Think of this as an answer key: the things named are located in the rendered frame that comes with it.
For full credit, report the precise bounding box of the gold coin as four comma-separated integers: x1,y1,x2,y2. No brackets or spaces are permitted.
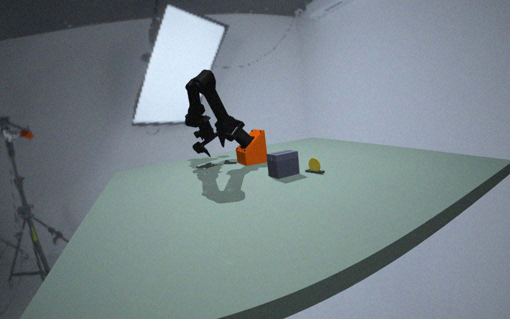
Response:
308,158,321,171

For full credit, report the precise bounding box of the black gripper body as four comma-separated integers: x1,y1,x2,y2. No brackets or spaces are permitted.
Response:
192,126,221,154

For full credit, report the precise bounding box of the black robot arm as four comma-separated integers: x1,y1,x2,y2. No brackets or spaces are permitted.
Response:
185,69,255,149

